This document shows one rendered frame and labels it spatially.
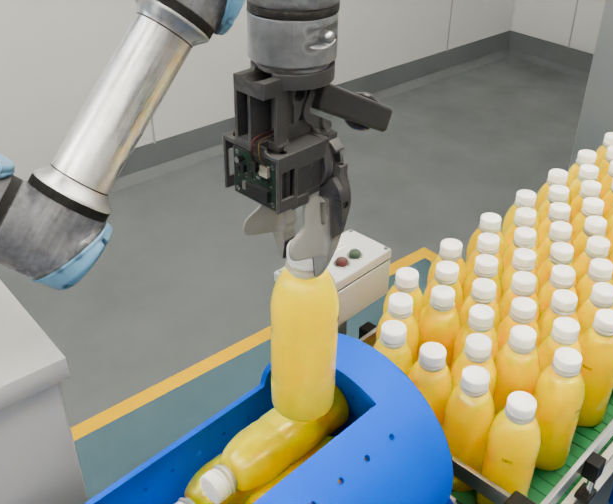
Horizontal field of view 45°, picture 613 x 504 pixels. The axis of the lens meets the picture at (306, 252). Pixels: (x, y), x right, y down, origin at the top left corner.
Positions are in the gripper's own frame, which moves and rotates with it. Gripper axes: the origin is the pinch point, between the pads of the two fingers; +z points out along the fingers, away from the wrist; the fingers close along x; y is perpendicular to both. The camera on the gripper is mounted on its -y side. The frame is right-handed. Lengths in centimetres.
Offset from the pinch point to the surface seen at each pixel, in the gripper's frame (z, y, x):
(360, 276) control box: 34, -39, -24
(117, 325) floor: 142, -69, -166
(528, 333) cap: 31, -42, 7
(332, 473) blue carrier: 22.0, 4.3, 8.6
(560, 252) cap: 30, -66, -1
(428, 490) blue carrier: 29.7, -6.9, 14.0
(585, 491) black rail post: 50, -39, 22
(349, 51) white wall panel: 104, -296, -249
